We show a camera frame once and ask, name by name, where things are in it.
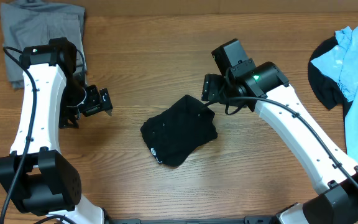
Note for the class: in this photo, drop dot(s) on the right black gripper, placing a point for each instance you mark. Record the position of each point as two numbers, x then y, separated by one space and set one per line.
211 89

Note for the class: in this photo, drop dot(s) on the black polo shirt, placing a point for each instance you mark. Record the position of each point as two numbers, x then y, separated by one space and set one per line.
175 133

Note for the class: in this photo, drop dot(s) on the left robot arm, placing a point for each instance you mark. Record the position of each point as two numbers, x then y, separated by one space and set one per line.
35 175

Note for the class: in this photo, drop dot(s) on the folded grey trousers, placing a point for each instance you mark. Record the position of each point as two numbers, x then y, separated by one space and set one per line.
29 23

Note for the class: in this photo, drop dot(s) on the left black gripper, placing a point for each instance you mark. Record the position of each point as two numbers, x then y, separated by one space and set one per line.
96 105

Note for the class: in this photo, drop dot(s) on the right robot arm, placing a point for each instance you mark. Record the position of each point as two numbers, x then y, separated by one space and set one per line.
265 90

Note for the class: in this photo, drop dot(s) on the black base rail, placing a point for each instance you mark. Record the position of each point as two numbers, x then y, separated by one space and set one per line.
185 221

